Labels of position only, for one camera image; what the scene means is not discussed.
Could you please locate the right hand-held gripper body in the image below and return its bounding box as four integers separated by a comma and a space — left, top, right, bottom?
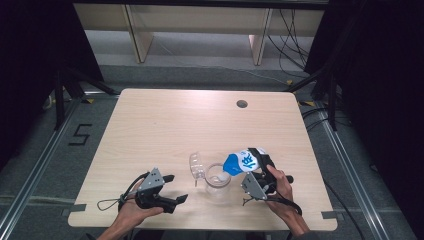
240, 154, 278, 202

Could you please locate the black metal stand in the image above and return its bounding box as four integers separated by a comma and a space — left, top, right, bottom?
54, 64, 120, 131
284, 9, 353, 132

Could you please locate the thin grey cable loop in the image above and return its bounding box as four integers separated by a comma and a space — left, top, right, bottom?
96, 198, 122, 212

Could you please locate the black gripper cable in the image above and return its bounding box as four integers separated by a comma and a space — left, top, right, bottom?
117, 171, 150, 212
242, 195, 303, 216

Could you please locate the person's left hand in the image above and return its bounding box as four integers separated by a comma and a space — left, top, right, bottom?
114, 182, 165, 234

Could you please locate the aluminium floor rail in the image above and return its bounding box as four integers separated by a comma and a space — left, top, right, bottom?
314, 101, 392, 240
0, 99, 82, 232

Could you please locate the bundle of black cables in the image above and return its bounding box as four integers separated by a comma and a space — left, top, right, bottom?
266, 8, 312, 80

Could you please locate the black floor cable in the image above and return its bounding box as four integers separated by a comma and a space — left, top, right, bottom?
301, 107, 368, 240

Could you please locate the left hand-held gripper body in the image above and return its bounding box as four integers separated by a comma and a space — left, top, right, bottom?
134, 167, 178, 215

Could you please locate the white and blue bag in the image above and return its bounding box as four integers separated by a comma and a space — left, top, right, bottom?
222, 147, 268, 177

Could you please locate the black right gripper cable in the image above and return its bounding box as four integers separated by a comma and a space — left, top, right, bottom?
242, 195, 303, 216

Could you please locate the clear glass measuring jug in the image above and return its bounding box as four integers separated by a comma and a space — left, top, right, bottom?
188, 151, 233, 204

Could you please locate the person's right hand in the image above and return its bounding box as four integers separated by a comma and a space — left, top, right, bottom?
265, 164, 303, 223

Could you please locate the light wooden desk frame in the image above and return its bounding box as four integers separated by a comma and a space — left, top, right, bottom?
73, 3, 326, 66

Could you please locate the black curtain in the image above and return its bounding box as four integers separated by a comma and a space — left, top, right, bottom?
0, 0, 105, 172
304, 0, 424, 240

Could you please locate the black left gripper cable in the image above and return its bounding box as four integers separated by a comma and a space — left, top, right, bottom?
117, 171, 150, 212

